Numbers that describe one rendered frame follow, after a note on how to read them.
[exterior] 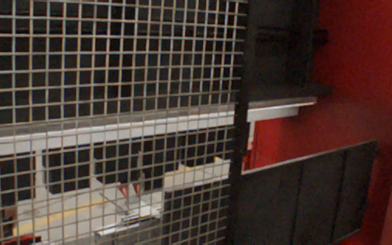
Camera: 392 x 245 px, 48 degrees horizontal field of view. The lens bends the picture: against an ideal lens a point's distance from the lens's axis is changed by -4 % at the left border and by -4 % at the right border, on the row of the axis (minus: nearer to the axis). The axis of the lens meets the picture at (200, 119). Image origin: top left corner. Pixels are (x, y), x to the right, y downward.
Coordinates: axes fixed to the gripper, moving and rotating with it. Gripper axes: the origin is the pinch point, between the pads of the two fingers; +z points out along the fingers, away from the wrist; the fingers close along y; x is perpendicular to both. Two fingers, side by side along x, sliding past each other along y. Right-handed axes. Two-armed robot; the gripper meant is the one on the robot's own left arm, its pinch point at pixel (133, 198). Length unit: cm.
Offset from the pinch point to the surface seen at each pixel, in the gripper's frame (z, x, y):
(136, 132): -22.9, -29.3, -10.1
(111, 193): -4.2, 11.8, -3.2
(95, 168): -13.5, -17.3, -23.4
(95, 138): -22.7, -29.2, -27.1
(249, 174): 1, -71, -1
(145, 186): -3.5, -15.9, -3.0
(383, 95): -18, -78, 86
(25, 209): -11, 243, 30
